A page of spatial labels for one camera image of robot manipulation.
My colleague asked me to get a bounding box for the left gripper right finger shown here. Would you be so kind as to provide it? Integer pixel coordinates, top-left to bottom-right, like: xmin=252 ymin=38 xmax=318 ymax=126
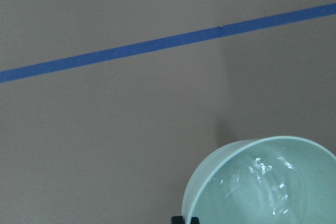
xmin=190 ymin=218 xmax=200 ymax=224

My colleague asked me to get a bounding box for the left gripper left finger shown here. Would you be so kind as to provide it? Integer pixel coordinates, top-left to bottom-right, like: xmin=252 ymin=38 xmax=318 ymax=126
xmin=171 ymin=218 xmax=185 ymax=224

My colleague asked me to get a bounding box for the light green bowl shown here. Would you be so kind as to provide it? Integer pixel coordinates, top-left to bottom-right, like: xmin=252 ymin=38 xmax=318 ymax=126
xmin=182 ymin=136 xmax=335 ymax=223

